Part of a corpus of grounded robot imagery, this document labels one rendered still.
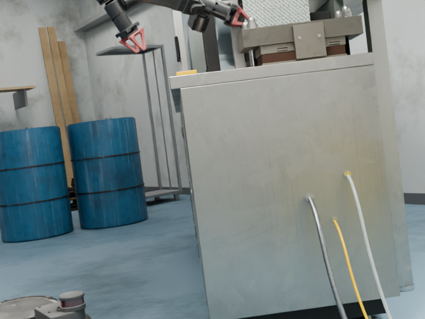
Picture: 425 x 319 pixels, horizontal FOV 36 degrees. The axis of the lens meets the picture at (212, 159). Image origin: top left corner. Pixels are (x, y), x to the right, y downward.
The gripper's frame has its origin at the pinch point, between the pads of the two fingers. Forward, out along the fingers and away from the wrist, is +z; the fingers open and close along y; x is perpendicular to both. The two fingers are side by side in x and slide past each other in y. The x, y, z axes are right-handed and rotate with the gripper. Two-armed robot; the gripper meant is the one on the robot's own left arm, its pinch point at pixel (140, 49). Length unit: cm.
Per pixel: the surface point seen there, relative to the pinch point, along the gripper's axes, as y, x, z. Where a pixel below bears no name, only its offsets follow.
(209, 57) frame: 6.0, -27.5, 20.1
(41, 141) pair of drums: 300, -32, 47
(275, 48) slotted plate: -49, -17, 20
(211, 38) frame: 5.1, -32.7, 14.1
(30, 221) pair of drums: 302, 14, 94
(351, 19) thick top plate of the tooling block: -62, -40, 26
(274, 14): -34, -35, 14
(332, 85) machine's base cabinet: -62, -19, 38
